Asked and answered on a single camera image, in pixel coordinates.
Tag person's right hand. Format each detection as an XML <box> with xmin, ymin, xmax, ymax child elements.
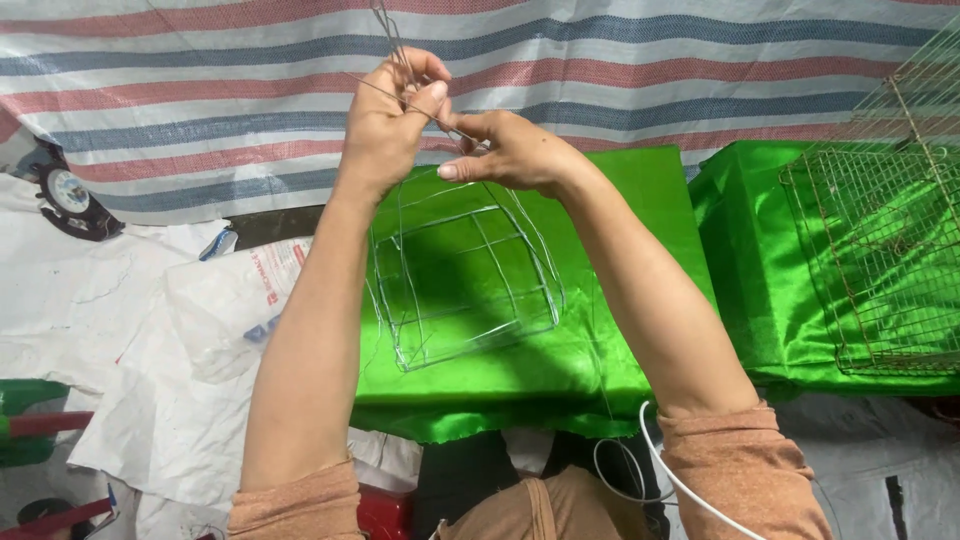
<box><xmin>437</xmin><ymin>110</ymin><xmax>585</xmax><ymax>201</ymax></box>

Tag person's left hand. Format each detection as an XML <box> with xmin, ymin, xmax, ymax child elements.
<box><xmin>337</xmin><ymin>47</ymin><xmax>454</xmax><ymax>205</ymax></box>

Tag thin wire frame basket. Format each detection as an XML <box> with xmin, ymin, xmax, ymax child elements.
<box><xmin>341</xmin><ymin>0</ymin><xmax>567</xmax><ymax>374</ymax></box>

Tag striped red blue tarp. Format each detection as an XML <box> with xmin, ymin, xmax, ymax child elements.
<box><xmin>0</xmin><ymin>0</ymin><xmax>960</xmax><ymax>228</ymax></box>

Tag blue white small object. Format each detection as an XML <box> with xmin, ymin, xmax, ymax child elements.
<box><xmin>198</xmin><ymin>227</ymin><xmax>240</xmax><ymax>263</ymax></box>

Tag clear plastic bag red print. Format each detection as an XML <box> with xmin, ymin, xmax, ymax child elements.
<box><xmin>163</xmin><ymin>236</ymin><xmax>316</xmax><ymax>385</ymax></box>

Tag large green satin covered table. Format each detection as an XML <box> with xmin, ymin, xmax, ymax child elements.
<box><xmin>348</xmin><ymin>144</ymin><xmax>717</xmax><ymax>445</ymax></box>

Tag small green satin covered table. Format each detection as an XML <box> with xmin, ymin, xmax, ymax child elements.
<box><xmin>688</xmin><ymin>139</ymin><xmax>960</xmax><ymax>399</ymax></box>

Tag black trousers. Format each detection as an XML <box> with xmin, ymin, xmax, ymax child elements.
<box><xmin>411</xmin><ymin>429</ymin><xmax>672</xmax><ymax>540</ymax></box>

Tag white woven sack sheet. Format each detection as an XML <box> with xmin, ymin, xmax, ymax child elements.
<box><xmin>0</xmin><ymin>172</ymin><xmax>425</xmax><ymax>540</ymax></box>

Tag red plastic stool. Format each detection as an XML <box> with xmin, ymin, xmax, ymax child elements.
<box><xmin>355</xmin><ymin>483</ymin><xmax>415</xmax><ymax>540</ymax></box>

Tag brown long sleeve shirt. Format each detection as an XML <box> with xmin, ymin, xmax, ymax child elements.
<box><xmin>225</xmin><ymin>399</ymin><xmax>835</xmax><ymax>540</ymax></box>

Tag green red hand tool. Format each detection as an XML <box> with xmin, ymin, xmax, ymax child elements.
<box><xmin>0</xmin><ymin>378</ymin><xmax>96</xmax><ymax>471</ymax></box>

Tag grey plastic sheet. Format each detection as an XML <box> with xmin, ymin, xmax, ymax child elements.
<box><xmin>771</xmin><ymin>390</ymin><xmax>960</xmax><ymax>540</ymax></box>

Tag red black tool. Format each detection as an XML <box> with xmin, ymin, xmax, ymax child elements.
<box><xmin>0</xmin><ymin>483</ymin><xmax>120</xmax><ymax>540</ymax></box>

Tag thin white wire loop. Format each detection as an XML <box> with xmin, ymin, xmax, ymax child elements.
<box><xmin>591</xmin><ymin>437</ymin><xmax>678</xmax><ymax>505</ymax></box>

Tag thick white cable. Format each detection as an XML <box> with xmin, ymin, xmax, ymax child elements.
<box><xmin>638</xmin><ymin>399</ymin><xmax>770</xmax><ymax>540</ymax></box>

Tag rusty wire mesh cage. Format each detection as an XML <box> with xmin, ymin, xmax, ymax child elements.
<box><xmin>778</xmin><ymin>142</ymin><xmax>960</xmax><ymax>378</ymax></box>

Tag flat wire mesh panel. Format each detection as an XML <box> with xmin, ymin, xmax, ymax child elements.
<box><xmin>846</xmin><ymin>15</ymin><xmax>960</xmax><ymax>147</ymax></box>

